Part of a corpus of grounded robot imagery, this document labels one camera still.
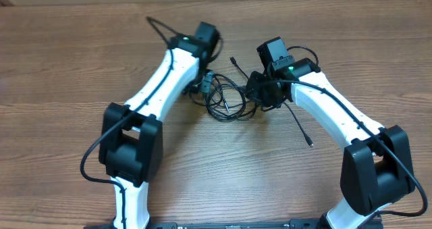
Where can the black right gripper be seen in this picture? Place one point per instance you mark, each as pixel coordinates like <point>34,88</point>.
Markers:
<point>252,92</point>

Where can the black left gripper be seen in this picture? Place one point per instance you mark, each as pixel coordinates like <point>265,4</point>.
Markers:
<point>194,88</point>

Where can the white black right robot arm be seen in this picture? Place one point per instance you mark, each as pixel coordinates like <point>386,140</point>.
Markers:
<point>377,176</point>

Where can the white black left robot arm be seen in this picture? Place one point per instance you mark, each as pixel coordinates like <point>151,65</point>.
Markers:
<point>129,151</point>

